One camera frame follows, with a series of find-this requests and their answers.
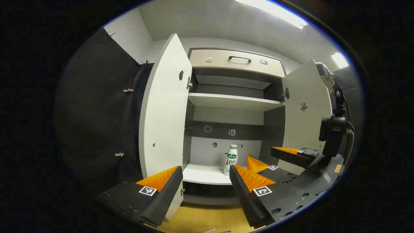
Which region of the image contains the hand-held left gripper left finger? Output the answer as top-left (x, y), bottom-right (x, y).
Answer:
top-left (97, 166), bottom-right (183, 227)

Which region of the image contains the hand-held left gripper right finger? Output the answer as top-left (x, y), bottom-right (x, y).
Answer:
top-left (229, 164), bottom-right (324, 229)

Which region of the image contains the cabinet door with cube sticker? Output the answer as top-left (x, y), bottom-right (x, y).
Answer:
top-left (278, 58), bottom-right (333, 176)

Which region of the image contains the white bottle green label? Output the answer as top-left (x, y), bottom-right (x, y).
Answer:
top-left (223, 144), bottom-right (239, 176)

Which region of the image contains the cabinet door with checkered sticker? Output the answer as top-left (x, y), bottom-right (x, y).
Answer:
top-left (139, 33), bottom-right (193, 222)

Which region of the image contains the grey wooden cabinet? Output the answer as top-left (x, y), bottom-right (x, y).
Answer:
top-left (139, 33), bottom-right (333, 207)

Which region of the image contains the white cabinet shelf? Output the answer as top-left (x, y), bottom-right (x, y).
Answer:
top-left (188, 93), bottom-right (285, 112)

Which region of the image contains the fluorescent ceiling light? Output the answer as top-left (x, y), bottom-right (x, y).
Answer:
top-left (331, 52), bottom-right (350, 69)
top-left (235, 0), bottom-right (308, 30)

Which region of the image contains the white cable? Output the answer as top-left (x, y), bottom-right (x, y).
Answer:
top-left (343, 128), bottom-right (355, 162)

